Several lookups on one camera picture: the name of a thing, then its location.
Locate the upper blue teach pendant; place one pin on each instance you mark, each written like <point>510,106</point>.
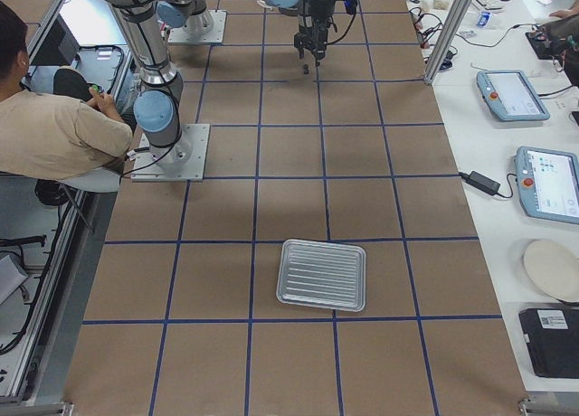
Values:
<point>510,96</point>

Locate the black power adapter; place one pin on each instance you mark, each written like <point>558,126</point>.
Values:
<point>480,182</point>

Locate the person in beige shirt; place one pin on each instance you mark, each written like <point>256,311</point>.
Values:
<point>56,136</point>

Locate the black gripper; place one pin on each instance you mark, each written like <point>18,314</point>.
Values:
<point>311,25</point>

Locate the aluminium frame post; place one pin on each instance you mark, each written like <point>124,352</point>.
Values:
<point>450,27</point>

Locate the beige round plate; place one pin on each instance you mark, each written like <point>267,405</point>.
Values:
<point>553,269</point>

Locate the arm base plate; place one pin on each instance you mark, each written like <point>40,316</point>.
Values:
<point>186,160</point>
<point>179,36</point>

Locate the ribbed silver metal tray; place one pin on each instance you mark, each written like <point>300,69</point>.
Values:
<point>322,274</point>

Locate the black box with label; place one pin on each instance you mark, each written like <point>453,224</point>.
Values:
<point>551,336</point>

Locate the white round stool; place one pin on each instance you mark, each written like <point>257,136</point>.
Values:
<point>99,180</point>

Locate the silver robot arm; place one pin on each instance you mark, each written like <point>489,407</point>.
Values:
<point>157,107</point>
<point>192,16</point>

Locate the lower blue teach pendant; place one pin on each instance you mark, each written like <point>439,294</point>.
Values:
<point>547,184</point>

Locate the blue teach pendant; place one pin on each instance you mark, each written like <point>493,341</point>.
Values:
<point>547,184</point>
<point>510,96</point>

